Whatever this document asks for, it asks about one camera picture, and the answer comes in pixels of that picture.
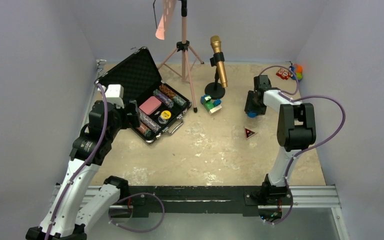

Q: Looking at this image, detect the red triangular all-in button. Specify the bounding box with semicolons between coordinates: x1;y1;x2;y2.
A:
244;127;257;140

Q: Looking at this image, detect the clear dealer button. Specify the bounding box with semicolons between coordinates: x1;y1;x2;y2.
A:
157;115;168;125

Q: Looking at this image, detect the yellow big blind button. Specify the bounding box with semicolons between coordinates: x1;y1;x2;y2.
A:
160;110;172;120

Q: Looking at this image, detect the grey green chip stack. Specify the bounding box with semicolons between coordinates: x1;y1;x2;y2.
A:
172;94;188;108

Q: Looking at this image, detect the blue small blind button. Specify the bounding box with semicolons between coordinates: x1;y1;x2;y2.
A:
247;111;258;118

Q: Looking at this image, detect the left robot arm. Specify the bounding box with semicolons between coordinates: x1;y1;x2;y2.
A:
25;100;140;240

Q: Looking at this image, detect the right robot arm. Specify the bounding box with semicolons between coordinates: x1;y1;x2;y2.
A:
244;75;317;205

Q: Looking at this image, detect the blue orange chip row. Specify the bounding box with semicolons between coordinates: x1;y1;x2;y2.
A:
139;109;161;133

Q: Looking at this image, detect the pink playing card deck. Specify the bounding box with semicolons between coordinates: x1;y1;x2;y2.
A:
139;96;162;115

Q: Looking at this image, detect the green red chip row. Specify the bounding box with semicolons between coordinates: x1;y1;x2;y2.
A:
136;122;153;138

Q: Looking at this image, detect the black aluminium poker case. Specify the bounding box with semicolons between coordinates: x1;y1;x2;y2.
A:
97;46;192;144

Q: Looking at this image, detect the orange black chip row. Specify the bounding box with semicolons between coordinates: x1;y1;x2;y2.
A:
159;84;177;100

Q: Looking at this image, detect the green blue toy brick block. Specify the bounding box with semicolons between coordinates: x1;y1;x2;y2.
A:
200;94;222;115

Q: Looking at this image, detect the black microphone desk stand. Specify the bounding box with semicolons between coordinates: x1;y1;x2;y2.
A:
204;57;226;100

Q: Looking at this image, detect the red toy number car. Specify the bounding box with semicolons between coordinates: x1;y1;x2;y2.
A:
276;68;291;80

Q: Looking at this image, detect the blue orange toy car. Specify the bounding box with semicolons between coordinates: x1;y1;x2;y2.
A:
289;63;303;82

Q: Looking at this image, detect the pink tripod music stand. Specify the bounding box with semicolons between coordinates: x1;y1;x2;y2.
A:
155;0;205;113

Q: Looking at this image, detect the gold microphone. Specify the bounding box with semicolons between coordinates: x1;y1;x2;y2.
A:
210;35;228;88

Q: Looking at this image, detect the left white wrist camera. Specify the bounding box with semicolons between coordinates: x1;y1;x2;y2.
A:
97;84;125;109

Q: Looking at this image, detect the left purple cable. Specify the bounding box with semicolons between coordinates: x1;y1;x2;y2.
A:
43;82;109;240

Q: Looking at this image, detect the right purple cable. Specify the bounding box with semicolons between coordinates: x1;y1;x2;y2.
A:
257;64;347;226

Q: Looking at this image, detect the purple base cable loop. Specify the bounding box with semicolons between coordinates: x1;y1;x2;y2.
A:
108;192;167;234

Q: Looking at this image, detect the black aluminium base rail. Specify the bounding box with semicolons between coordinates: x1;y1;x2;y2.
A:
41;183;350;240

